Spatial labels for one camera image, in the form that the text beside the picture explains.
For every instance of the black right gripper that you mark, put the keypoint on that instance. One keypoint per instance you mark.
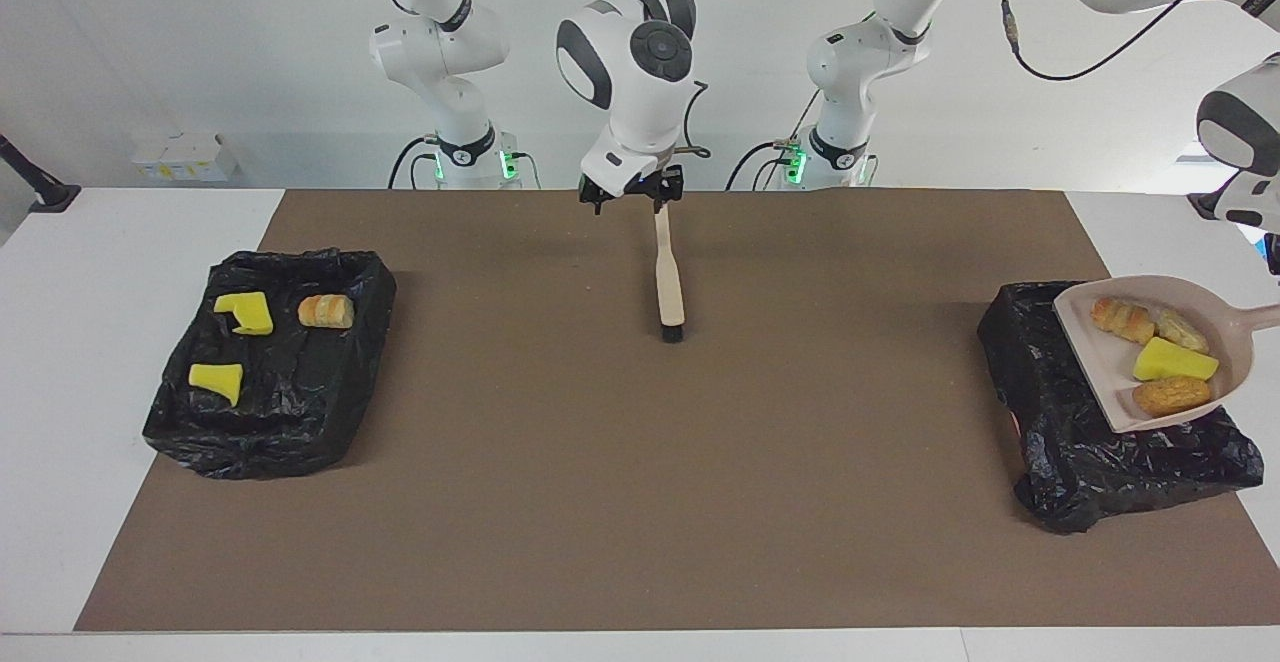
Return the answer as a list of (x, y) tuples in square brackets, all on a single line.
[(632, 185)]

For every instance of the pale striped bread roll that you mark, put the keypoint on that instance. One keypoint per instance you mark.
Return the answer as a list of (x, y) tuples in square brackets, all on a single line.
[(326, 311)]

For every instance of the notched yellow sponge piece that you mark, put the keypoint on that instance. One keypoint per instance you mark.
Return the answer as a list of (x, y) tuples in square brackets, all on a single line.
[(248, 314)]

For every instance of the small yellow green sponge piece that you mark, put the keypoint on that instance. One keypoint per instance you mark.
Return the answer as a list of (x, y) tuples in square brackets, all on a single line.
[(215, 380)]

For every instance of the orange striped croissant piece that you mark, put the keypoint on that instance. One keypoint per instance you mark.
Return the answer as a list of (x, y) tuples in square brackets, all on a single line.
[(1122, 320)]

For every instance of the beige plastic dustpan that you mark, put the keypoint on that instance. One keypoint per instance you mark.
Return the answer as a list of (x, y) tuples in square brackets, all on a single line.
[(1110, 362)]

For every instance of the plain yellow sponge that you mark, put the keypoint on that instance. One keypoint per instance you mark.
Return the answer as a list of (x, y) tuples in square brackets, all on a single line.
[(1172, 362)]

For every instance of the pale pastry piece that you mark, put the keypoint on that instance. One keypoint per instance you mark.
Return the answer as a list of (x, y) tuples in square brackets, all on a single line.
[(1182, 329)]

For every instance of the brown bread loaf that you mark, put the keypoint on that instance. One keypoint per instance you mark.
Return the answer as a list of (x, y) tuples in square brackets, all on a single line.
[(1170, 396)]

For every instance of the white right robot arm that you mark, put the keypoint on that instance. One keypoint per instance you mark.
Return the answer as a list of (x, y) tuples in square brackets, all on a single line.
[(640, 72)]

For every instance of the black bag lined trash bin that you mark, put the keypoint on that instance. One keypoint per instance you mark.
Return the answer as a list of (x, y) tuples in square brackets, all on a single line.
[(1090, 452), (290, 392)]

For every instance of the brown table mat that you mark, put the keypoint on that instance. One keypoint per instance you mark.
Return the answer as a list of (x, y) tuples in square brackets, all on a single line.
[(600, 492)]

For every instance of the black clamp stand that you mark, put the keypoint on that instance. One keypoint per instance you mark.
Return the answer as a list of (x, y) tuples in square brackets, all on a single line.
[(1205, 204), (50, 194)]

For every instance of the white wall box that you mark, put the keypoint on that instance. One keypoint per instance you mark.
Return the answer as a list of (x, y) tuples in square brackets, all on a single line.
[(185, 160)]

